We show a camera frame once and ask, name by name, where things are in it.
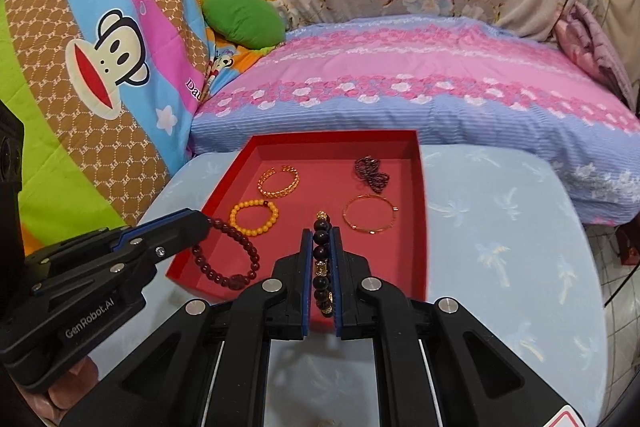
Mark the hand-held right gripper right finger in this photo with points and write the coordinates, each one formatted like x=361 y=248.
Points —
x=338 y=282

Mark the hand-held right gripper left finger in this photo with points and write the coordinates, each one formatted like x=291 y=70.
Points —
x=305 y=282

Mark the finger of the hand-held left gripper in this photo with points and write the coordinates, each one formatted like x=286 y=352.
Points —
x=175 y=222
x=170 y=244

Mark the thin gold bangle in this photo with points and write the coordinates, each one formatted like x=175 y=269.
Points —
x=360 y=228

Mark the wide gold cuff bangle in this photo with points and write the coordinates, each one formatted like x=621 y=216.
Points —
x=274 y=195

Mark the red cardboard box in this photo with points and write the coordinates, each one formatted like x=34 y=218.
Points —
x=310 y=187

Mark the purple garnet bead strand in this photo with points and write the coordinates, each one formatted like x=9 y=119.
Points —
x=372 y=177

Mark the person's left hand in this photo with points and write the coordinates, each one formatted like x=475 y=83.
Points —
x=70 y=387

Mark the light blue palm print cloth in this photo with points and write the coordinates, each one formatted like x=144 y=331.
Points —
x=500 y=257

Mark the green pillow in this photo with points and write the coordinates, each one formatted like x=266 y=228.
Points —
x=240 y=19

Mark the dark wooden furniture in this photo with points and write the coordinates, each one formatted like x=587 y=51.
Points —
x=630 y=247

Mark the pink quilted cloth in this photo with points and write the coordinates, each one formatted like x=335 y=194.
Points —
x=590 y=47

